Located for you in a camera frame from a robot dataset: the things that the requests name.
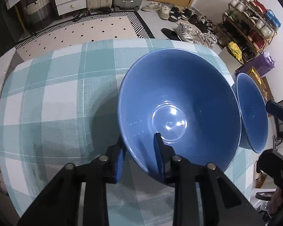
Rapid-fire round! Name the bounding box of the patterned rug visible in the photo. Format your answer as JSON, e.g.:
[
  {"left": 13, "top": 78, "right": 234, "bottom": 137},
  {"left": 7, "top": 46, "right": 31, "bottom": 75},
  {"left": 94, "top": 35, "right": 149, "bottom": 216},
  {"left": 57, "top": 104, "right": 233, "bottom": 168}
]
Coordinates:
[{"left": 15, "top": 11, "right": 155, "bottom": 62}]

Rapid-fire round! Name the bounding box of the striped laundry basket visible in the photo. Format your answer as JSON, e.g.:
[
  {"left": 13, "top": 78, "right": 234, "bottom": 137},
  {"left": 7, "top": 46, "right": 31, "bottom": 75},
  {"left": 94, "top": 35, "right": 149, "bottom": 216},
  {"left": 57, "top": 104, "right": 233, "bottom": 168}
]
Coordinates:
[{"left": 24, "top": 0, "right": 53, "bottom": 24}]

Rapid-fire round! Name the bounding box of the yellow plastic bag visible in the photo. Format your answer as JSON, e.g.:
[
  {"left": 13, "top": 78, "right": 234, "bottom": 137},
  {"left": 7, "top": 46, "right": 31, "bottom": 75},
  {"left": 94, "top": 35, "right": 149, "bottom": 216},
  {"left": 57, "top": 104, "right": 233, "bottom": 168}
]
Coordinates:
[{"left": 228, "top": 41, "right": 243, "bottom": 63}]

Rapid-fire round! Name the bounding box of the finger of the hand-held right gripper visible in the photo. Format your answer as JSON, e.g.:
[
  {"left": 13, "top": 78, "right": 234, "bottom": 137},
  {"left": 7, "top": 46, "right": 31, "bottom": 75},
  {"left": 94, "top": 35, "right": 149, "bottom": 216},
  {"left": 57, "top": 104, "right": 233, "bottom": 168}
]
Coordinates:
[
  {"left": 266, "top": 101, "right": 283, "bottom": 126},
  {"left": 259, "top": 149, "right": 283, "bottom": 189}
]

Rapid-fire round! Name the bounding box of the purple plastic bag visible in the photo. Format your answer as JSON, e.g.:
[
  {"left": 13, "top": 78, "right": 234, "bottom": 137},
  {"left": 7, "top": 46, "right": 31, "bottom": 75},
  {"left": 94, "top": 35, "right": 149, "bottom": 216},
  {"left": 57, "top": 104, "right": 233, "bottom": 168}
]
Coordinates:
[{"left": 245, "top": 51, "right": 275, "bottom": 76}]

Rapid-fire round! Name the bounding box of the grey cardboard sheet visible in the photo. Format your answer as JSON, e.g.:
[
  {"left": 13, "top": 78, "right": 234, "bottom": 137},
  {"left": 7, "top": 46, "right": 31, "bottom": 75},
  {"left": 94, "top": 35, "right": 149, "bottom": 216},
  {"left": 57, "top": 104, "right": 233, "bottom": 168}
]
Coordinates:
[{"left": 218, "top": 44, "right": 242, "bottom": 72}]

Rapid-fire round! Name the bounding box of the wooden shoe rack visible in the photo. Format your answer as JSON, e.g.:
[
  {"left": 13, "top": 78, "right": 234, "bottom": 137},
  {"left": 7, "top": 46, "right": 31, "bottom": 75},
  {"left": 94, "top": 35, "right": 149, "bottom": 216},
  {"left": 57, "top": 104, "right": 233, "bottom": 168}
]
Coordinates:
[{"left": 217, "top": 0, "right": 282, "bottom": 64}]

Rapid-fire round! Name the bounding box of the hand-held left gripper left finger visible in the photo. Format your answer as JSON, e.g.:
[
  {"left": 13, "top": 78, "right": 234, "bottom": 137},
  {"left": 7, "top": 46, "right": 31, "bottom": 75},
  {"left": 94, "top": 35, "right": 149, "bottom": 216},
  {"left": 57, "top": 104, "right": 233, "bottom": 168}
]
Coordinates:
[{"left": 18, "top": 135, "right": 127, "bottom": 226}]

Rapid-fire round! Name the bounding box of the teal checked tablecloth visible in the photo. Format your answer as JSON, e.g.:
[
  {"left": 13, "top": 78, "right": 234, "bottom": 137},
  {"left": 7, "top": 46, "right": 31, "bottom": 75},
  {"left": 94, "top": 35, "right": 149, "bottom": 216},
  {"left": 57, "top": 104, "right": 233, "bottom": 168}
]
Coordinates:
[{"left": 0, "top": 38, "right": 258, "bottom": 226}]

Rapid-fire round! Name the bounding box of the blue bowl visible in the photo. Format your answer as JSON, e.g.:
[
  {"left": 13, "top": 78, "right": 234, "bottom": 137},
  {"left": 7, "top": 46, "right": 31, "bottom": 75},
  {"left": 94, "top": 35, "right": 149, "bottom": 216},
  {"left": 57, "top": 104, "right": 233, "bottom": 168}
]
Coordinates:
[
  {"left": 117, "top": 48, "right": 241, "bottom": 189},
  {"left": 231, "top": 73, "right": 269, "bottom": 153}
]

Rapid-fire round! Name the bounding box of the brown patterned mat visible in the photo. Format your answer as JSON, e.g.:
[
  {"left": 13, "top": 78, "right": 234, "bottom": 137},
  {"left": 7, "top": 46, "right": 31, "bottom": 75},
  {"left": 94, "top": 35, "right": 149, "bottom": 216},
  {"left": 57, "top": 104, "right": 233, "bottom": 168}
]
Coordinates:
[{"left": 262, "top": 75, "right": 275, "bottom": 102}]

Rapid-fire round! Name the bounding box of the row of shoes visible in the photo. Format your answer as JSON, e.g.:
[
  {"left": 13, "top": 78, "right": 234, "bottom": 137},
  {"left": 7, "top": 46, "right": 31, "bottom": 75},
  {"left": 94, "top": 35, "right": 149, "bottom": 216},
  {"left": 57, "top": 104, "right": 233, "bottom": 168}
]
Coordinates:
[{"left": 141, "top": 1, "right": 218, "bottom": 49}]

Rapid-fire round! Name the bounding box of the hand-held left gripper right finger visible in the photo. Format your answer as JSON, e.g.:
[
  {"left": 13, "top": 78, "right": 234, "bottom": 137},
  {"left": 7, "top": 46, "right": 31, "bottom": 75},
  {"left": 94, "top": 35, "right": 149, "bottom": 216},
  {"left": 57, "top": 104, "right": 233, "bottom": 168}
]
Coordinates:
[{"left": 154, "top": 132, "right": 267, "bottom": 226}]

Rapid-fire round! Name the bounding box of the cardboard box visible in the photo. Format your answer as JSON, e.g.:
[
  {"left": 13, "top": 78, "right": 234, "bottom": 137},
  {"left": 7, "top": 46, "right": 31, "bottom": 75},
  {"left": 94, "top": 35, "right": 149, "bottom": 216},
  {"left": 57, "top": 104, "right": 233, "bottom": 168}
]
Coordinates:
[{"left": 245, "top": 66, "right": 269, "bottom": 99}]

